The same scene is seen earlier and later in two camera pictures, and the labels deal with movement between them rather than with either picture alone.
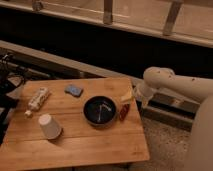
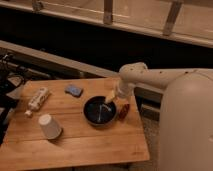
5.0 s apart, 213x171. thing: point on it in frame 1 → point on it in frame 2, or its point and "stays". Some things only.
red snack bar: (124, 111) stays
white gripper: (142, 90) → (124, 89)
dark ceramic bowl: (100, 111) stays
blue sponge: (73, 90) stays
